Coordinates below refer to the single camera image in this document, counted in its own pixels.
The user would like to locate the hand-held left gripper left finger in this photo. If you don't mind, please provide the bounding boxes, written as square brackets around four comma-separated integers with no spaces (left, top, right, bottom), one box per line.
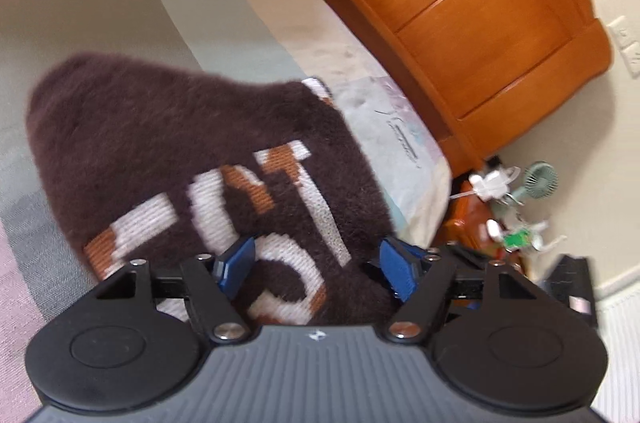
[95,235,258,345]

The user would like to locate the clear bottle green label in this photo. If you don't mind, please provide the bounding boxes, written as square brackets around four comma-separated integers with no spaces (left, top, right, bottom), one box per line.
[501,228,535,254]

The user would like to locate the white charger plug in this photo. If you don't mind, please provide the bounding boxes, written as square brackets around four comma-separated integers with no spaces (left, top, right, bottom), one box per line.
[470,168,516,199]

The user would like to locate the wooden headboard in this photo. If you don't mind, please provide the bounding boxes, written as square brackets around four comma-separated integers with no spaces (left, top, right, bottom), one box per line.
[277,0,615,176]

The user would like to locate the wooden nightstand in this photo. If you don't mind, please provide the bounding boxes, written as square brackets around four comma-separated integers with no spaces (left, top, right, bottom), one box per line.
[440,173,538,284]

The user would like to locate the small green desk fan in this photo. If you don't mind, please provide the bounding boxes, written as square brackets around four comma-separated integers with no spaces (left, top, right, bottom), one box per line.
[510,160,558,206]

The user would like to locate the brown fuzzy sweater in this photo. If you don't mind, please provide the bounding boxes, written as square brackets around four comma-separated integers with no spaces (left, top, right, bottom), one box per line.
[25,52,401,326]

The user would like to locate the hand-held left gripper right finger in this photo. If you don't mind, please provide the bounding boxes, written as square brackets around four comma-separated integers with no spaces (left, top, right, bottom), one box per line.
[377,237,541,345]

